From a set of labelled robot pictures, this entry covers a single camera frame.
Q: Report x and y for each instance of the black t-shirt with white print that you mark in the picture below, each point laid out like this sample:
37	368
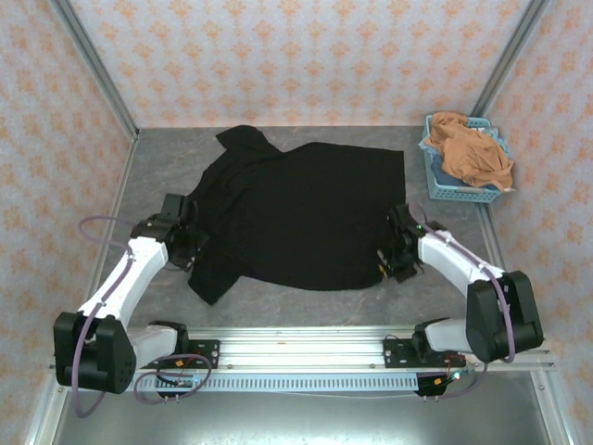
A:
301	208

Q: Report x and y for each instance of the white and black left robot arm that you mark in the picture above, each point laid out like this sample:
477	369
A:
139	259

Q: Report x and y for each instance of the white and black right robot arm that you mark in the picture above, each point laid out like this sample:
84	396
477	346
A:
445	255

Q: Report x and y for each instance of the light blue plastic basket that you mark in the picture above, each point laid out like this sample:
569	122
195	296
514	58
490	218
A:
445	192

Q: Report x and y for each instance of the orange t-shirt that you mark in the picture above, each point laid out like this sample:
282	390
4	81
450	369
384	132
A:
468	153

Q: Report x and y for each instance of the yellow power connector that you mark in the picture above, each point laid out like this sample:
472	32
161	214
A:
438	381
179	364

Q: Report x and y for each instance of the small circuit board with LED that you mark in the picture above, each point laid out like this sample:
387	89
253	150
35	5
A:
185	383
457	375

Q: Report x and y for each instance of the grey metal panel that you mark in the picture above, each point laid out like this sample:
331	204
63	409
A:
301	422

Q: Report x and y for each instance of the aluminium table side rail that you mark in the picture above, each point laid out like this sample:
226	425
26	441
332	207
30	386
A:
491	232
117	199

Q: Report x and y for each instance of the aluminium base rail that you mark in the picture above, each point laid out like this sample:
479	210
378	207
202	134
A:
301	352

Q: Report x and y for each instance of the aluminium frame post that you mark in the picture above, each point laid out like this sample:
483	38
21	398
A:
509	55
92	65

